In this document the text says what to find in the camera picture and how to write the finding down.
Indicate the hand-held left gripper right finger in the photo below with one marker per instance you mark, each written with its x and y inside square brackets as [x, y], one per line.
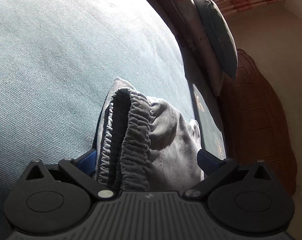
[207, 160]

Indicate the bed with teal printed sheet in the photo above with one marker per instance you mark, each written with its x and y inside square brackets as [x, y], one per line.
[53, 67]

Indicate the blue pillow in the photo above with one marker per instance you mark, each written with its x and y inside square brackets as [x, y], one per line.
[219, 37]

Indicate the grey sweatpants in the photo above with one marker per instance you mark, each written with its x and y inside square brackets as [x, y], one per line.
[153, 142]

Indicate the wooden headboard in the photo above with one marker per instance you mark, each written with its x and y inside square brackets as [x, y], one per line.
[255, 117]

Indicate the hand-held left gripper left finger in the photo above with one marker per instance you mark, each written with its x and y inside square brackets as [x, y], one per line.
[87, 161]

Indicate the folded floral quilt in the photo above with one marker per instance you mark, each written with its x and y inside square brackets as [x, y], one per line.
[193, 35]

